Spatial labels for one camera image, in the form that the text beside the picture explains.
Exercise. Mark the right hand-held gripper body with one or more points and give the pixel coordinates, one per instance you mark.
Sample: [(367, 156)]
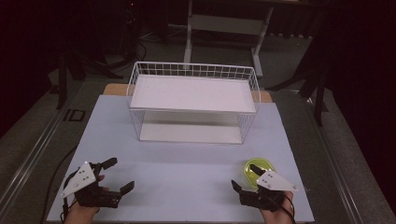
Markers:
[(274, 183)]

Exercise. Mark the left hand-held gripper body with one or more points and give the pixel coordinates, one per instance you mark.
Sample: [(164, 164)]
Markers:
[(79, 179)]

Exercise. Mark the yellow-green plastic bowl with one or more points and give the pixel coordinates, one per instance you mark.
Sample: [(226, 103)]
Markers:
[(249, 174)]

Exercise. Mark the person's right hand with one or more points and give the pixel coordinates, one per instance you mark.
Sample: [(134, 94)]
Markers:
[(278, 216)]

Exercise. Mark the person's left hand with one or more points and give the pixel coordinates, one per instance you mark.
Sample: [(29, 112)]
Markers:
[(80, 214)]

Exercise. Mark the light blue table mat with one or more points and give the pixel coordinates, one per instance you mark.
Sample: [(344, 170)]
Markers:
[(186, 174)]

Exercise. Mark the black metal stand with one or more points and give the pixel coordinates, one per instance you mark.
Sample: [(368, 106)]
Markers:
[(318, 102), (62, 84)]

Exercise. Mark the metal floor rail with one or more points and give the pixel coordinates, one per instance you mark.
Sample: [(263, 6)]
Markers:
[(339, 174), (28, 163)]

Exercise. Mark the white metal desk frame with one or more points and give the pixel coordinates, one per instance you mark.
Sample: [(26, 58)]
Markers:
[(224, 24)]

